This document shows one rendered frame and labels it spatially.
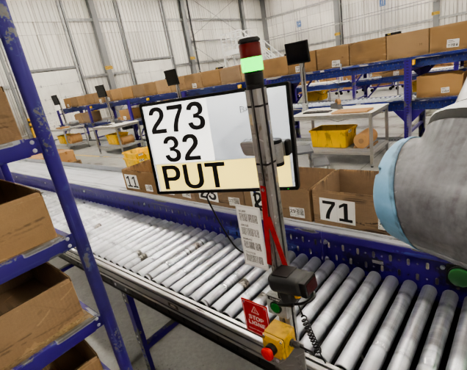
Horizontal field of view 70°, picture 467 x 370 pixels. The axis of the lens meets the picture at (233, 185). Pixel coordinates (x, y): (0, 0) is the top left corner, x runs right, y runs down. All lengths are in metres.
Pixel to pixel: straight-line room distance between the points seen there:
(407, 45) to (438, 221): 5.54
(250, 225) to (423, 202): 0.58
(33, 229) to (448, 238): 0.69
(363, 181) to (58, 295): 1.38
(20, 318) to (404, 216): 0.71
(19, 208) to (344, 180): 1.43
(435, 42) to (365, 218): 4.60
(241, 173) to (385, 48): 5.18
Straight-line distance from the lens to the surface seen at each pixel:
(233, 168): 1.00
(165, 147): 1.09
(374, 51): 6.07
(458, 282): 1.41
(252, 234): 0.95
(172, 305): 1.54
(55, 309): 0.83
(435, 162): 0.45
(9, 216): 0.74
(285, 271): 0.90
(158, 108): 1.08
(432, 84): 5.66
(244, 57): 0.80
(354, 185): 1.76
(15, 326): 0.82
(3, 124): 0.73
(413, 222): 0.46
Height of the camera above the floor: 1.59
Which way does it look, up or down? 18 degrees down
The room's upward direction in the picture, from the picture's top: 10 degrees counter-clockwise
